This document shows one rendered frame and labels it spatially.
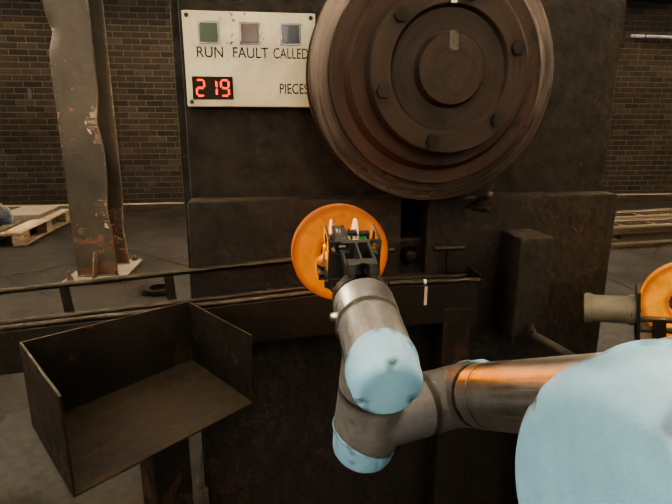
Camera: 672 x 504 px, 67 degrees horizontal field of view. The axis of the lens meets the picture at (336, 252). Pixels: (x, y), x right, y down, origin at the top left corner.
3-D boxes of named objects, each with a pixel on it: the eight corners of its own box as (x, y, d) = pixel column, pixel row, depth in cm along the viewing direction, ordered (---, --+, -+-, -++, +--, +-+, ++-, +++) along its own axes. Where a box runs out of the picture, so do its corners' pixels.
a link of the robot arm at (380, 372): (344, 425, 51) (354, 360, 46) (331, 353, 60) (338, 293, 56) (420, 422, 52) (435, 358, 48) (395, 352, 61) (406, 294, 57)
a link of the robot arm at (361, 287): (397, 344, 61) (330, 349, 60) (389, 321, 65) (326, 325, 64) (403, 293, 57) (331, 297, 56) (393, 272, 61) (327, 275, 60)
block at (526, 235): (489, 327, 119) (497, 227, 113) (521, 325, 120) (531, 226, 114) (510, 346, 109) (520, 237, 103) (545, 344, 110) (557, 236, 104)
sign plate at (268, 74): (189, 106, 104) (182, 11, 99) (315, 107, 107) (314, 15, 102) (187, 106, 101) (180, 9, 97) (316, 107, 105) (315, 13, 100)
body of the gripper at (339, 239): (375, 220, 71) (395, 264, 60) (371, 272, 75) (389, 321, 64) (321, 222, 70) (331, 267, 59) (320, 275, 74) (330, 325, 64)
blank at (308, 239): (283, 210, 80) (284, 213, 77) (378, 195, 82) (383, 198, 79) (297, 302, 84) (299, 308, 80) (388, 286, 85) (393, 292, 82)
